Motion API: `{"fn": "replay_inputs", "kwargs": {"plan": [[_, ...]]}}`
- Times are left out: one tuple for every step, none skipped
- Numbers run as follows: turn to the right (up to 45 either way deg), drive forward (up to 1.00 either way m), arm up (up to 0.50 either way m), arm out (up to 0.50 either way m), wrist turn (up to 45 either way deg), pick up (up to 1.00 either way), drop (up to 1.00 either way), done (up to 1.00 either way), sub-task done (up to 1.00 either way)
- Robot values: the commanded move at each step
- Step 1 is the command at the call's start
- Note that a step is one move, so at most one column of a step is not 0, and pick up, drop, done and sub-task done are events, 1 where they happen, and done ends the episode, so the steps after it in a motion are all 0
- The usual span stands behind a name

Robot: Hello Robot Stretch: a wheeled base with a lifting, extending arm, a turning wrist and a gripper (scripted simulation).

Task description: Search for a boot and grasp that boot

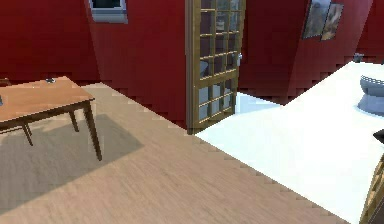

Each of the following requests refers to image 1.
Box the wooden glass-paned door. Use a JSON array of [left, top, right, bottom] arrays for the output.
[[185, 0, 247, 135]]

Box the white framed window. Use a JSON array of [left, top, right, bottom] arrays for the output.
[[88, 0, 129, 24]]

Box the brown wooden table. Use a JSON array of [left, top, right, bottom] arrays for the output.
[[0, 75, 103, 162]]

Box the grey toilet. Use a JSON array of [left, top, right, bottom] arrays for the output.
[[357, 75, 384, 117]]

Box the black object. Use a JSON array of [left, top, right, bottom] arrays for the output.
[[372, 129, 384, 145]]

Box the framed wall picture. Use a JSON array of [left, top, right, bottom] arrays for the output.
[[302, 0, 332, 40], [320, 3, 345, 42]]

